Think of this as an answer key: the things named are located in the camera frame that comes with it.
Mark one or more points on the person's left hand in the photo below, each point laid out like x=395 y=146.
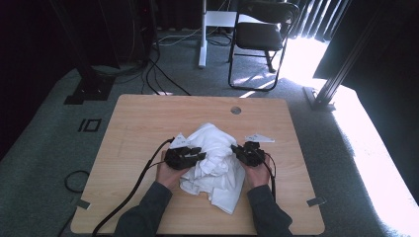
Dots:
x=168 y=177

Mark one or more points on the black floor tape marks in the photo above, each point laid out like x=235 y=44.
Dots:
x=83 y=125

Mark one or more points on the white garment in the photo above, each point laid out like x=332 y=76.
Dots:
x=214 y=158

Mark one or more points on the black folding chair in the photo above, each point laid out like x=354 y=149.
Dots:
x=260 y=36

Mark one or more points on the dark curtain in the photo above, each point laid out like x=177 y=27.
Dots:
x=388 y=65

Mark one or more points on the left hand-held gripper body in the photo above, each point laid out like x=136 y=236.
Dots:
x=178 y=158

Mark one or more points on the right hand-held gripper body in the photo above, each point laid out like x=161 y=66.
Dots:
x=253 y=156

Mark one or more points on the grey tape piece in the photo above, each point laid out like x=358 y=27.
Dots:
x=83 y=204
x=316 y=201

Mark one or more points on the striped curtain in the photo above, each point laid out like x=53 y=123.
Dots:
x=316 y=19

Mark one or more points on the black stand with base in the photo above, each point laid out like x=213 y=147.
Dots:
x=89 y=82

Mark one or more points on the person's right hand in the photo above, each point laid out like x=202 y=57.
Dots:
x=258 y=176

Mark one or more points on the aluminium stand post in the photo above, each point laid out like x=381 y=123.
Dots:
x=339 y=72

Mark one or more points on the white desk frame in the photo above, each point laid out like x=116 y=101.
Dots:
x=202 y=39

